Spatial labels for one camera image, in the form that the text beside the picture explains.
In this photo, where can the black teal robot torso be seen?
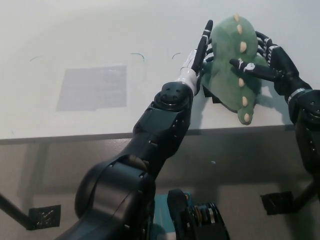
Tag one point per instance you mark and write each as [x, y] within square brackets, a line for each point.
[195, 217]

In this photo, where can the green plush dinosaur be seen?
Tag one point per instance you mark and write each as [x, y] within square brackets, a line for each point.
[225, 45]

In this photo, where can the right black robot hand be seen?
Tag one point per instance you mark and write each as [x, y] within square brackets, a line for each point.
[282, 67]

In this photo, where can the black tape patch on table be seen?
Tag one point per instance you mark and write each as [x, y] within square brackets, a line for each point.
[208, 93]

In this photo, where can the grey translucent tape patch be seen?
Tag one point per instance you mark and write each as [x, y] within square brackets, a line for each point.
[92, 87]

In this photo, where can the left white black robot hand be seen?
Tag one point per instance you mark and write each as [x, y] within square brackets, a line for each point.
[192, 67]

